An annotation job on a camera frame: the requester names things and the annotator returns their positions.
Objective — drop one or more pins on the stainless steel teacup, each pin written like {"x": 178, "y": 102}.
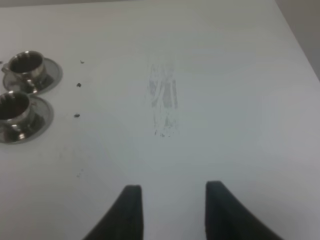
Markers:
{"x": 15, "y": 109}
{"x": 26, "y": 66}

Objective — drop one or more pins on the near stainless steel teacup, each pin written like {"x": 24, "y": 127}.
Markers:
{"x": 15, "y": 109}

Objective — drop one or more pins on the far stainless steel teacup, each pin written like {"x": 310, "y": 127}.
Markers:
{"x": 26, "y": 66}

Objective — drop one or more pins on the stainless steel saucer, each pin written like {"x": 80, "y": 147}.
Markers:
{"x": 42, "y": 119}
{"x": 53, "y": 76}

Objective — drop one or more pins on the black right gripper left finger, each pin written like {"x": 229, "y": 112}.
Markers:
{"x": 124, "y": 220}

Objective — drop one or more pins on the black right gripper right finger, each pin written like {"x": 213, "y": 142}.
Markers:
{"x": 226, "y": 218}

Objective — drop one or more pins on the near stainless steel saucer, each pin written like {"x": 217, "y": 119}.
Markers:
{"x": 42, "y": 119}

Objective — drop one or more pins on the far stainless steel saucer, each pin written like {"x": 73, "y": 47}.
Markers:
{"x": 53, "y": 76}

